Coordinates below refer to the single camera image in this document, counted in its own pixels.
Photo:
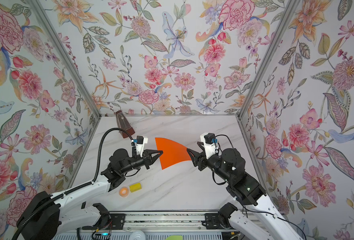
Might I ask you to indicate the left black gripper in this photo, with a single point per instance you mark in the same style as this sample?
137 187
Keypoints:
146 158

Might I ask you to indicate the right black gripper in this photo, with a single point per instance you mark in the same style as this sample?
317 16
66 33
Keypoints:
197 161

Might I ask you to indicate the orange square paper sheet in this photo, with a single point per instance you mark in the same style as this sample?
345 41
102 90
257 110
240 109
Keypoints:
173 152

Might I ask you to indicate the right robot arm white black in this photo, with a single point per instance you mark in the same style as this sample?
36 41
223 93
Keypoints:
260 219

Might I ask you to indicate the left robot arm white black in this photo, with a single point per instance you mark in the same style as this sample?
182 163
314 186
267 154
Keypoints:
48 215

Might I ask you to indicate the yellow rectangular block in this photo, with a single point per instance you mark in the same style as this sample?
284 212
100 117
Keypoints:
135 187

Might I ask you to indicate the orange tape roll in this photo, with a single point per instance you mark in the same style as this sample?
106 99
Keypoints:
124 192

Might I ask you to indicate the brown wooden metronome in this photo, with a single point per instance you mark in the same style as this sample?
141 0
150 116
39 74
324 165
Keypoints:
124 124

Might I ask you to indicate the white round object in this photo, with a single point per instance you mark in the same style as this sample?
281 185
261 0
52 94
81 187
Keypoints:
138 235

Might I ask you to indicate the green object at edge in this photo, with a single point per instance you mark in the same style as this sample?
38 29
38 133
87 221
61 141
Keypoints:
175 237

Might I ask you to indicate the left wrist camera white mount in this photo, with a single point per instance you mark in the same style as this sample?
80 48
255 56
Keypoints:
140 142

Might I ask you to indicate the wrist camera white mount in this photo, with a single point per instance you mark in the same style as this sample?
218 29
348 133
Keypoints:
210 144
140 142

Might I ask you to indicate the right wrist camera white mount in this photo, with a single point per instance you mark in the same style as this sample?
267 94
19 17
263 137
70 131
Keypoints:
210 144

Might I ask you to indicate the aluminium front rail frame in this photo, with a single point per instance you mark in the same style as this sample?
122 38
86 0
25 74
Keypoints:
176 221

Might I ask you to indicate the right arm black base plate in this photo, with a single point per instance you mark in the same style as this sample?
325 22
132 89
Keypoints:
215 221

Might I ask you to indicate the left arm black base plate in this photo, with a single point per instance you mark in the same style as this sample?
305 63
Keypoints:
111 221

